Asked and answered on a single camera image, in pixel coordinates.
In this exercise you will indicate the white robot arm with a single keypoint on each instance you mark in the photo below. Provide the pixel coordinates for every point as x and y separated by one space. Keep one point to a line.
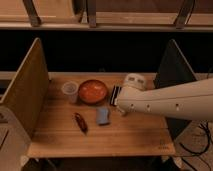
190 101

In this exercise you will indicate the black striped box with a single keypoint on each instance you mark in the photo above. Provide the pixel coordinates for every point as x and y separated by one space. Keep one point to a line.
116 90

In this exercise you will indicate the orange bowl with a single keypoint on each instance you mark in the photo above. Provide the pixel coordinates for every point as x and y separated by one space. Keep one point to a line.
92 91

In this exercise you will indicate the blue sponge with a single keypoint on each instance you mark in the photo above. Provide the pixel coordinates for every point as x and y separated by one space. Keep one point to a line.
102 116

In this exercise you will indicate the right dark side panel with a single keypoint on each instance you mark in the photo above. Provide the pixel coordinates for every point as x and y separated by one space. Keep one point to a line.
174 69

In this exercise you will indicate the left wooden side panel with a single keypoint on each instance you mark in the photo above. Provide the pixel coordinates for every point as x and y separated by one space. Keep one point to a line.
23 99

